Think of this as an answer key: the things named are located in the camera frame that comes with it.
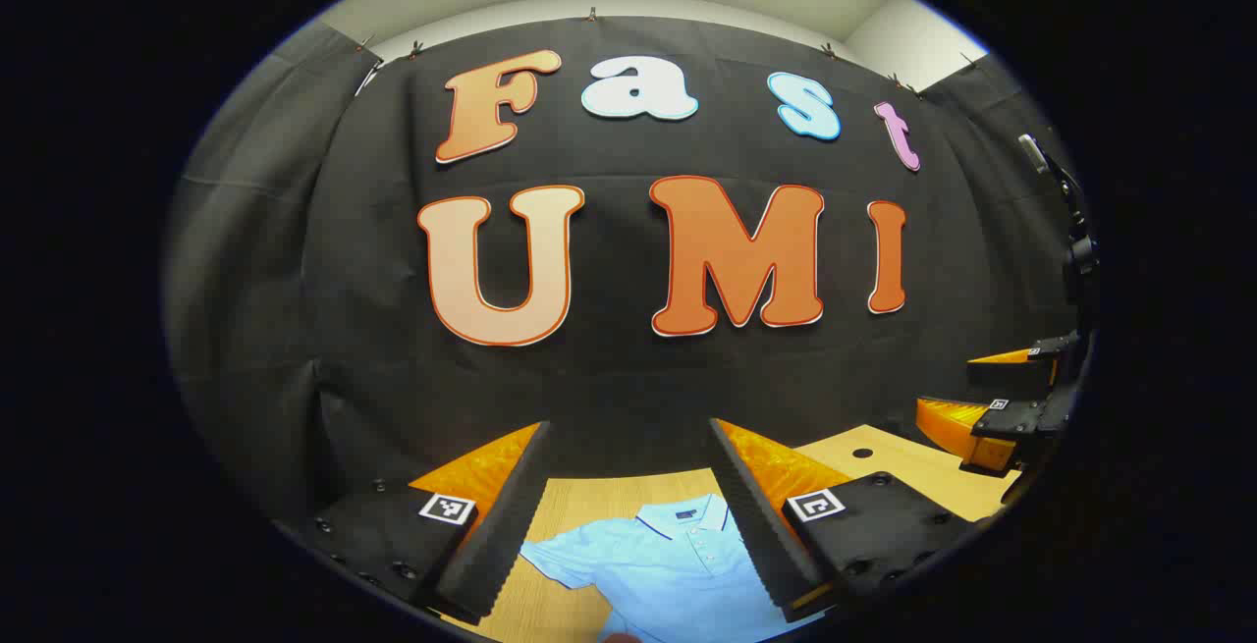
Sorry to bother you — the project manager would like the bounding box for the black backdrop cloth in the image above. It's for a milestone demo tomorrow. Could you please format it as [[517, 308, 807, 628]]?
[[162, 15, 1093, 546]]

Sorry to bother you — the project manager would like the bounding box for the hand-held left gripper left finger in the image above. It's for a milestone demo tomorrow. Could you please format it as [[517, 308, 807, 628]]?
[[278, 419, 555, 626]]

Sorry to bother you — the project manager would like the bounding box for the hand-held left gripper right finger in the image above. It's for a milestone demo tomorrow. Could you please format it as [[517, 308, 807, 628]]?
[[708, 417, 993, 623]]

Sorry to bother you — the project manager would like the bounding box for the light blue T-shirt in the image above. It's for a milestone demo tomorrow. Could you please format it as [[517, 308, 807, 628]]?
[[519, 494, 824, 643]]

